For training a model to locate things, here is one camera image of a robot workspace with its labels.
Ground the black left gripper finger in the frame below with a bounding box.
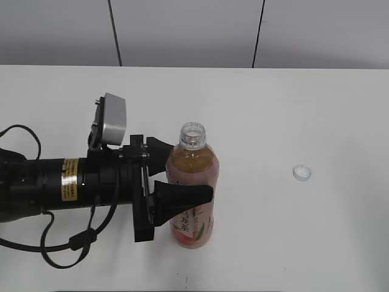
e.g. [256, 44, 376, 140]
[146, 137, 174, 176]
[153, 181, 213, 226]

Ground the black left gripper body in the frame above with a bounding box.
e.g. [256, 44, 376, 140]
[84, 135, 154, 242]

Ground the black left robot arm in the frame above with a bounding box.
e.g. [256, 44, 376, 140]
[1, 135, 213, 242]

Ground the pink peach tea bottle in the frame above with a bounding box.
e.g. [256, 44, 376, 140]
[166, 122, 219, 249]

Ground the white bottle cap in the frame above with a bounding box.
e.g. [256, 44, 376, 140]
[292, 164, 312, 182]

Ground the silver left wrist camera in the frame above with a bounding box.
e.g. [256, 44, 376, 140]
[88, 92, 127, 150]

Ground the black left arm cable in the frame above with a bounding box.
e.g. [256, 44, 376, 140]
[0, 123, 119, 269]

